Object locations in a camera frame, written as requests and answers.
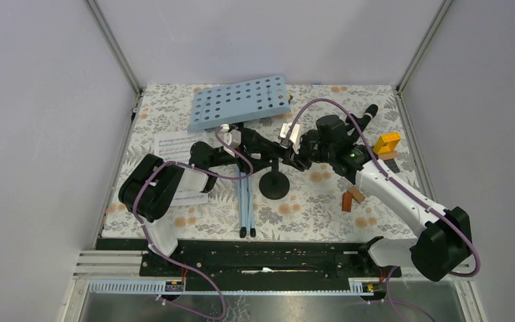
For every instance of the tan brick under yellow block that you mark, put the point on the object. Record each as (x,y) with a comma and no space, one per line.
(388,155)

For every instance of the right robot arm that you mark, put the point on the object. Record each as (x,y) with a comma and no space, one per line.
(442,237)

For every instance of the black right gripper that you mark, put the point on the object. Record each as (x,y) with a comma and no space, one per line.
(296,160)

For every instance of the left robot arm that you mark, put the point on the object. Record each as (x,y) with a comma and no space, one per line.
(149,190)

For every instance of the light blue music stand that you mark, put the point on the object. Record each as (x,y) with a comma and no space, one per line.
(235,104)

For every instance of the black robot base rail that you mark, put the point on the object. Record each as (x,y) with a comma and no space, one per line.
(258,266)

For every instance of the gray toy baseplate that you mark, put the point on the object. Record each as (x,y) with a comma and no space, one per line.
(392,165)

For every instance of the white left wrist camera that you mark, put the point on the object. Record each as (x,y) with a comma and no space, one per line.
(230,138)

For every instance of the sheet music page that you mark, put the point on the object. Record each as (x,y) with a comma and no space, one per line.
(175,146)

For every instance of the light brown toy brick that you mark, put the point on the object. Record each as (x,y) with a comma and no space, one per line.
(357,195)

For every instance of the yellow toy block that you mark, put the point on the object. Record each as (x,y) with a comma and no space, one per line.
(387,143)

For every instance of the floral patterned tablecloth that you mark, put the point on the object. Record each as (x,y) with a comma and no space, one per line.
(311,211)

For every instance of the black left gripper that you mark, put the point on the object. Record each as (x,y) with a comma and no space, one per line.
(255,164)

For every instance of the black microphone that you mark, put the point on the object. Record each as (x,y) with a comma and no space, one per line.
(255,143)
(369,113)

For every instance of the black microphone stand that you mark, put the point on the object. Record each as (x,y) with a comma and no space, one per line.
(272,184)
(341,132)

